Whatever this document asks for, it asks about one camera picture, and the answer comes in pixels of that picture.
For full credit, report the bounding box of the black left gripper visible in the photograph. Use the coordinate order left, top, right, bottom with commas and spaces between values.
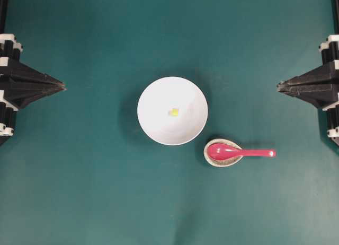
1, 33, 66, 146

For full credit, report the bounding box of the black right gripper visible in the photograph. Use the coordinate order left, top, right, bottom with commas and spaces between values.
277, 34, 338, 146

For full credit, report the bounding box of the red plastic soup spoon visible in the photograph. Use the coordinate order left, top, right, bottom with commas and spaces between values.
207, 143, 276, 161

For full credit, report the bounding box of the speckled ceramic spoon rest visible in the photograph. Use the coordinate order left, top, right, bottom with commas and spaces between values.
203, 138, 242, 168

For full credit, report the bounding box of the white round bowl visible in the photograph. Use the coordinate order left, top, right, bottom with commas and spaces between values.
137, 76, 208, 146

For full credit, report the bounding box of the black left frame post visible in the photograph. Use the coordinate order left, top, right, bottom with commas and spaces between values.
0, 0, 8, 34

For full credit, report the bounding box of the black frame post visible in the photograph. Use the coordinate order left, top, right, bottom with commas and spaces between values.
331, 0, 339, 34
0, 0, 8, 34

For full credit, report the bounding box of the black right frame post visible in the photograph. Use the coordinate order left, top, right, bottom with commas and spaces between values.
331, 0, 339, 34

